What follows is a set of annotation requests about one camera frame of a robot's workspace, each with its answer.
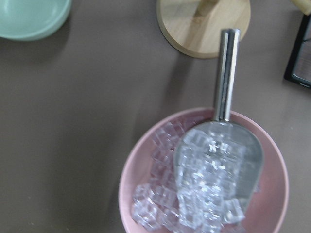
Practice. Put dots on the green bowl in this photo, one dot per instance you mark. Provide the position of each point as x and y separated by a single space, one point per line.
30 20

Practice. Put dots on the wooden mug tree stand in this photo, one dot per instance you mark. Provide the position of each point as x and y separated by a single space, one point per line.
193 27

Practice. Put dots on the pink bowl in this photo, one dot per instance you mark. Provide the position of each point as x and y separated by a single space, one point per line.
267 208

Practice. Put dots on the metal ice scoop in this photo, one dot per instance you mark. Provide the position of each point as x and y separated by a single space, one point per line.
228 97

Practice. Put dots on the clear plastic ice cubes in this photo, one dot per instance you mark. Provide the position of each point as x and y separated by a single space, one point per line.
162 203

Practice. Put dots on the black wine glass rack tray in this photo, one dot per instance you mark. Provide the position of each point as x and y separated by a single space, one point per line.
298 69

